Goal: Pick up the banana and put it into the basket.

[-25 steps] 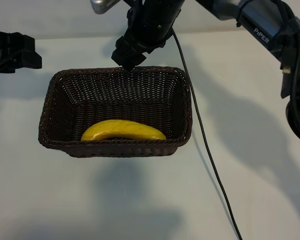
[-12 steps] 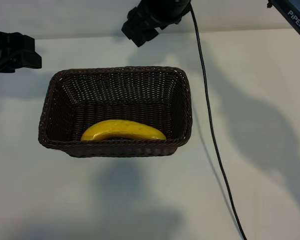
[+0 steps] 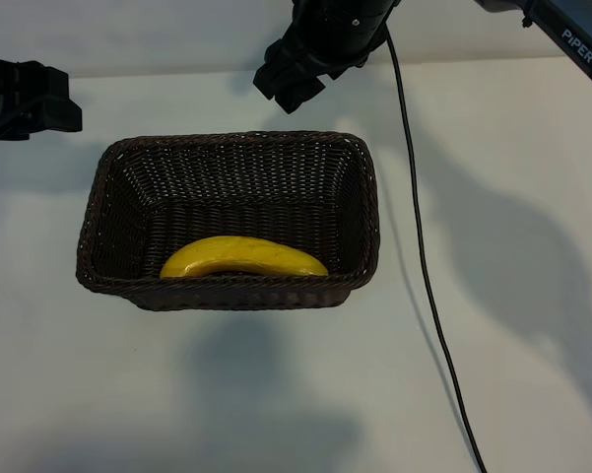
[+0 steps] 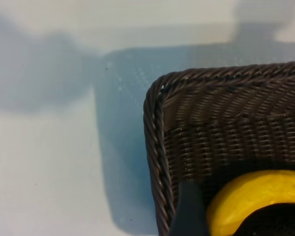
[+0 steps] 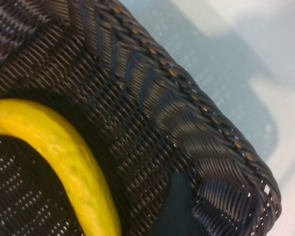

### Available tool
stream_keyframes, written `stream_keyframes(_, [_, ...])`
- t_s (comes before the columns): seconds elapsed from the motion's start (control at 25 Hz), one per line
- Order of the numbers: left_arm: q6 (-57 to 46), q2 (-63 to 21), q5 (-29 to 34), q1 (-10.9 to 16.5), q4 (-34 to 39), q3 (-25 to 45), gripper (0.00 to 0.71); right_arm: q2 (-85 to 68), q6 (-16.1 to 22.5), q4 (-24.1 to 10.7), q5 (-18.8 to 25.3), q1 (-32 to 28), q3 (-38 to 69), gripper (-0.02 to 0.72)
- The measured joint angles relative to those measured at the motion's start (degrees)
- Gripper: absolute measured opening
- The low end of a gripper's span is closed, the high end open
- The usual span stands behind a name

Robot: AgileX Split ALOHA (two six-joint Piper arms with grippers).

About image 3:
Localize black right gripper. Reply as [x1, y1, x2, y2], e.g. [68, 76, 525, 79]
[253, 0, 400, 114]

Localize yellow banana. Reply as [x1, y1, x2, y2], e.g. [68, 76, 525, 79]
[159, 235, 331, 280]

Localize dark brown wicker basket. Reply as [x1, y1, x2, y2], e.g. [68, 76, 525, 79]
[74, 130, 381, 311]

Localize long thin black cable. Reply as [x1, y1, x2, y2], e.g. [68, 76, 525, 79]
[383, 27, 489, 473]

